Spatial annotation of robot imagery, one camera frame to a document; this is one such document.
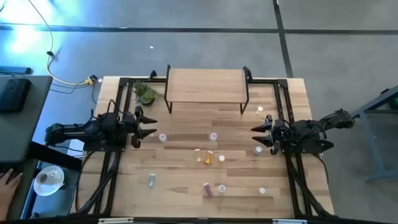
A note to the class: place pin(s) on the blue pill bottle white cap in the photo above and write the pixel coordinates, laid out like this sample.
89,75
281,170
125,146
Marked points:
257,150

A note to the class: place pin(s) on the dark grey side desk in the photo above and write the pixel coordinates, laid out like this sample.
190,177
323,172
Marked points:
21,130

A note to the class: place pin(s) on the black frame clamp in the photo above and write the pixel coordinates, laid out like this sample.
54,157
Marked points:
153,75

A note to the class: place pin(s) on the white paper sheet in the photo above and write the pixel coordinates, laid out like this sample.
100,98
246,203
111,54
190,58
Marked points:
75,147

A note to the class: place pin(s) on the potted succulent plant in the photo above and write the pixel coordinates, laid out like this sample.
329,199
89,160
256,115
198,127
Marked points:
146,96

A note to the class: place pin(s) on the large clear bottle pink label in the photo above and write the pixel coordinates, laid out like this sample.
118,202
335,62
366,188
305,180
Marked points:
222,188

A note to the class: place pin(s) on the green round object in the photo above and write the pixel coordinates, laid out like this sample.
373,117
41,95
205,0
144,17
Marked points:
395,103

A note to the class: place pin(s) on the grey metal table frame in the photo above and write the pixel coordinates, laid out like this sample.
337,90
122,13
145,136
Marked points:
370,137

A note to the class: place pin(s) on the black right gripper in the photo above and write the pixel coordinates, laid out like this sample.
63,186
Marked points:
279,132

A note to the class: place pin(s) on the white clamp bracket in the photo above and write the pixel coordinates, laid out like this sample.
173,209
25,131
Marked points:
289,221
115,220

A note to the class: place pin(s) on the black box device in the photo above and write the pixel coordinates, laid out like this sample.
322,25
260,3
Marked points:
12,95

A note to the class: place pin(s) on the person's hand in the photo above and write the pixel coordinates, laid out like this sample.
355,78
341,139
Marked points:
7,193

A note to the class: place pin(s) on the clear grey pill bottle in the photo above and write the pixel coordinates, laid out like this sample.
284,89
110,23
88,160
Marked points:
151,180

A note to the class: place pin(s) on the wooden shelf with black legs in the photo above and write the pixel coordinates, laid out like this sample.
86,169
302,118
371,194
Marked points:
205,85

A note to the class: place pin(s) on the grey blue storage bin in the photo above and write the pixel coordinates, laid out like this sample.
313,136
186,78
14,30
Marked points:
56,203

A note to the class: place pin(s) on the clear pill bottle white cap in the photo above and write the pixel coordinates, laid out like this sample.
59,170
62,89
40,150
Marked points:
213,137
162,137

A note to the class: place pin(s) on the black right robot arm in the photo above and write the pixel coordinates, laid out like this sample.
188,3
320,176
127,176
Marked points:
311,133

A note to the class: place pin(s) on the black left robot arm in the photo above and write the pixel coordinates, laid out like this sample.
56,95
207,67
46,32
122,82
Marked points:
77,132

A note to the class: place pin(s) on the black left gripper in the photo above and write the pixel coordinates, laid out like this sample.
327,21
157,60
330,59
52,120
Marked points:
129,123

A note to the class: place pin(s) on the blue bottle with pink pills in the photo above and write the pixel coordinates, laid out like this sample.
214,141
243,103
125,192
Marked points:
208,190

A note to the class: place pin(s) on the black diagonal desk brace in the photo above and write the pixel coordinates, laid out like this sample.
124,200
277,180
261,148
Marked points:
53,155

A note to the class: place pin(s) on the black flat bar device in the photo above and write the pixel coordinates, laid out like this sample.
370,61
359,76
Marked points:
15,70

